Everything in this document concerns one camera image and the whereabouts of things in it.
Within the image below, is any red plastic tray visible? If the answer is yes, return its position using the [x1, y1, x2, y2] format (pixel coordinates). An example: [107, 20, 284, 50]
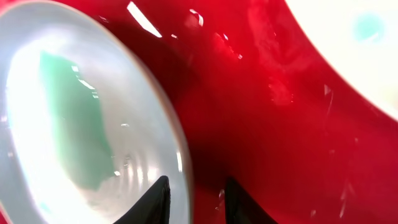
[0, 0, 398, 224]

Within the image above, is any white plate with green stain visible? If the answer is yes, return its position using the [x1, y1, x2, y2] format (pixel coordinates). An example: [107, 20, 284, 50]
[286, 0, 397, 119]

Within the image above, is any light blue plate front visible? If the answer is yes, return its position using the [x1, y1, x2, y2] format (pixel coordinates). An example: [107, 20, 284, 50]
[1, 1, 193, 223]

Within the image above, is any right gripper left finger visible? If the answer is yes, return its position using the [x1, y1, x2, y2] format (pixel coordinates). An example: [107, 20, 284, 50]
[114, 175, 171, 224]

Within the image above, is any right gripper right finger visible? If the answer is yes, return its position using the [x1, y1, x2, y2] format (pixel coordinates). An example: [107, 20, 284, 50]
[224, 178, 277, 224]

